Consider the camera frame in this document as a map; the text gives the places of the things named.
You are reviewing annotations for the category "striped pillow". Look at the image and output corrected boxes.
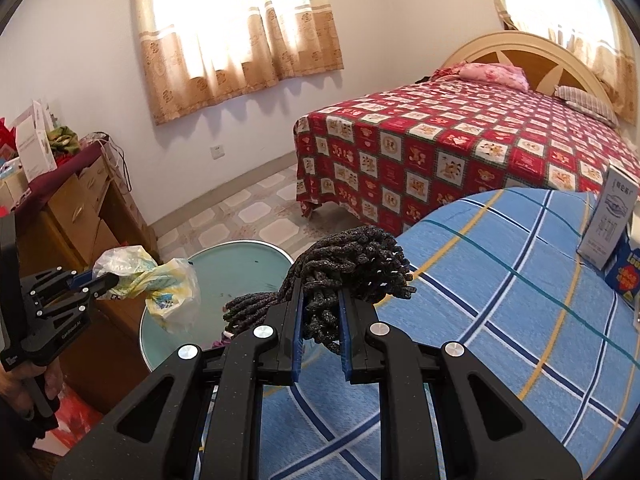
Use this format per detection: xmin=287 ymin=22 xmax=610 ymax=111
xmin=554 ymin=85 xmax=620 ymax=128

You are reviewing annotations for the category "red plastic bag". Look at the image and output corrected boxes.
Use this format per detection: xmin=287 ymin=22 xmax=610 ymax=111
xmin=50 ymin=390 xmax=106 ymax=456

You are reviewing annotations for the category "round glass side table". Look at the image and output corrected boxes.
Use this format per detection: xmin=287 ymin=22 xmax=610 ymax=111
xmin=139 ymin=240 xmax=296 ymax=376

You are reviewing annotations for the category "pink floral pillow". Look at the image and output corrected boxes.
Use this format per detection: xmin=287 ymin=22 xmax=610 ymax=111
xmin=432 ymin=62 xmax=530 ymax=92

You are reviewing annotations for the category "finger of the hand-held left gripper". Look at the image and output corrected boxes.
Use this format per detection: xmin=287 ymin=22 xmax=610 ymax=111
xmin=82 ymin=272 xmax=121 ymax=302
xmin=75 ymin=267 xmax=108 ymax=288

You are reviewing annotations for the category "white grey tall carton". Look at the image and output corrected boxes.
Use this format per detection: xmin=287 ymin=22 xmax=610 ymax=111
xmin=576 ymin=164 xmax=640 ymax=272

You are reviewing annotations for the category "blue drink carton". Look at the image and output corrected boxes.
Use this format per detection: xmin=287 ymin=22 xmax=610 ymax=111
xmin=604 ymin=225 xmax=640 ymax=311

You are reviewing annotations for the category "wide beige floral curtain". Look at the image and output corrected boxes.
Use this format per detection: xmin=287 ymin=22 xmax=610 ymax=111
xmin=132 ymin=0 xmax=346 ymax=126

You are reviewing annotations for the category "pale yellow plastic bag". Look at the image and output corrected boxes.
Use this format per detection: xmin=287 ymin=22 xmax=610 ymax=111
xmin=92 ymin=245 xmax=202 ymax=333

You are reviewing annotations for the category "white cardboard box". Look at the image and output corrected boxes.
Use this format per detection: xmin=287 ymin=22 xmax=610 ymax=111
xmin=15 ymin=100 xmax=58 ymax=183

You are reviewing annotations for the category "green cloth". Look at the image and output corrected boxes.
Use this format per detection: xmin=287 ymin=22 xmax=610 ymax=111
xmin=47 ymin=126 xmax=81 ymax=158

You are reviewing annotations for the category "wooden dresser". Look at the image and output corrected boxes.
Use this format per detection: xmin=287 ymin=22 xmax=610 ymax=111
xmin=0 ymin=142 xmax=161 ymax=401

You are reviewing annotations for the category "narrow beige floral curtain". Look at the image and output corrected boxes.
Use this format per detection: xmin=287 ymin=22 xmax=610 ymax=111
xmin=482 ymin=0 xmax=640 ymax=126

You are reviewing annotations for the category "blue plaid tablecloth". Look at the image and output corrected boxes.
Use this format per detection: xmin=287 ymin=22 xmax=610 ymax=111
xmin=200 ymin=186 xmax=640 ymax=480

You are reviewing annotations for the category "cream wooden headboard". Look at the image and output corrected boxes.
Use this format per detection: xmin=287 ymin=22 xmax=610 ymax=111
xmin=440 ymin=31 xmax=621 ymax=116

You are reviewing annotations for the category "maroon cloth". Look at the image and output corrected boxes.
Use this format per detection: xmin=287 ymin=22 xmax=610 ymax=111
xmin=10 ymin=145 xmax=108 ymax=206

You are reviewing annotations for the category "person's left hand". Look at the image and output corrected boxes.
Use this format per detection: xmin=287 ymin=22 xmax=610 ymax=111
xmin=0 ymin=360 xmax=65 ymax=418

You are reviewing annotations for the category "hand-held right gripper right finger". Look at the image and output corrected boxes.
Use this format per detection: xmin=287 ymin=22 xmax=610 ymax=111
xmin=336 ymin=290 xmax=583 ymax=480

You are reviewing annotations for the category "red patterned bedspread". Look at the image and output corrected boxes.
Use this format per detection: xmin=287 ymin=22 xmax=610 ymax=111
xmin=292 ymin=80 xmax=640 ymax=236

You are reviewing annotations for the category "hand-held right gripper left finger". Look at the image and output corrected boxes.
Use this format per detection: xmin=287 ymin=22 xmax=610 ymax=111
xmin=52 ymin=277 xmax=306 ymax=480

